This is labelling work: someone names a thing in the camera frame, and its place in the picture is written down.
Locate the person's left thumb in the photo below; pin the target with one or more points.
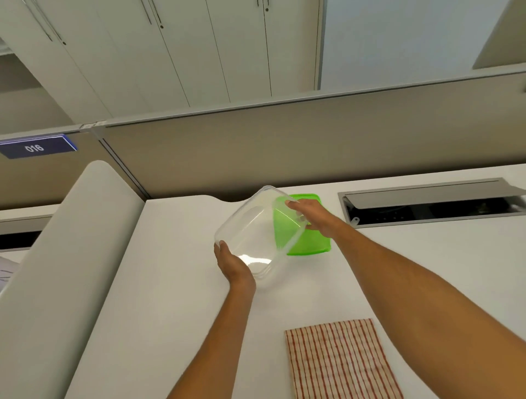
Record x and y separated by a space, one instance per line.
220 249

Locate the beige desk partition panel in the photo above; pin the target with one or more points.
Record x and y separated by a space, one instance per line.
312 144
45 181

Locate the blue number sign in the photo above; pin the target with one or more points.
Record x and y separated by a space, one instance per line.
35 146

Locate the red striped cloth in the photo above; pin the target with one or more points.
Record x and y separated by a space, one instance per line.
339 361

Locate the clear plastic food container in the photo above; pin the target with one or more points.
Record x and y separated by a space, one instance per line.
250 230

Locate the green plastic container lid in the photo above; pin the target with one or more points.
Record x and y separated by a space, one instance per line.
312 242

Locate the white paper sheet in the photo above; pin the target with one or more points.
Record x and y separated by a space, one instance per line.
7 271

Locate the white wall cabinet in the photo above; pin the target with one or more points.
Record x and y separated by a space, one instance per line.
172 53

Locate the person's right hand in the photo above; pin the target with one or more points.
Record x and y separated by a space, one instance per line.
314 216

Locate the person's right forearm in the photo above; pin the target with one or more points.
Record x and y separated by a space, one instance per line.
411 300

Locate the person's left forearm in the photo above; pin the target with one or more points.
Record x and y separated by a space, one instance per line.
215 345

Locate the white curved desk divider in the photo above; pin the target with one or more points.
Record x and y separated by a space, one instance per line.
70 267

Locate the person's left hand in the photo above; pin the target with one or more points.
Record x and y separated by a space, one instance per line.
235 269

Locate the person's right fingers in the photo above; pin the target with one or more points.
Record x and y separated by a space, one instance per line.
296 206

